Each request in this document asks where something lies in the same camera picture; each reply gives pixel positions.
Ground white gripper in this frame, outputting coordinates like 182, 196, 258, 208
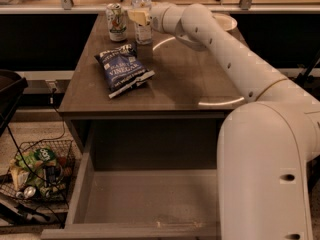
128, 3, 185, 36

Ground clear plastic water bottle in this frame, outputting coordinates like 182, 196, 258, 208
131, 0, 152, 45

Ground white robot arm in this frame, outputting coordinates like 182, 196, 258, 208
128, 3, 320, 240

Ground green 7up soda can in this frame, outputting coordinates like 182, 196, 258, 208
106, 3, 127, 42

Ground silver can in basket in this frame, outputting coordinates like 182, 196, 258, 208
23, 186, 36, 199

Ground blue vinegar chips bag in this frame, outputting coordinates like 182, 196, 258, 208
95, 43, 155, 99

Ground grey desk with drawer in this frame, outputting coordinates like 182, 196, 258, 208
59, 14, 245, 147

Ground white ceramic bowl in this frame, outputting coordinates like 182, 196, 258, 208
213, 13, 237, 31

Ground black bin at left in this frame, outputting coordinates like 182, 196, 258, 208
0, 69, 28, 136

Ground green snack bag in basket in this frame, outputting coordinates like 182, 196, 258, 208
14, 147, 58, 188

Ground black office chair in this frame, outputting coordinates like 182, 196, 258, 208
295, 49, 320, 99

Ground open grey drawer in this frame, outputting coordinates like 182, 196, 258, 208
41, 118, 221, 240

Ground black power cable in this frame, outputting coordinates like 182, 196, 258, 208
0, 87, 69, 228

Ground black wire basket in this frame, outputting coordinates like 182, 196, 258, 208
0, 140, 75, 203

